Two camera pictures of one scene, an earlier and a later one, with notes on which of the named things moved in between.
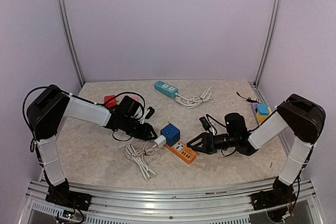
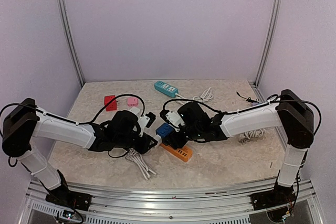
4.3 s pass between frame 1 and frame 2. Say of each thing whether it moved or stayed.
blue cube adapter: moved
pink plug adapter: moved
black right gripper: moved
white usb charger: stayed
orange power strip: moved
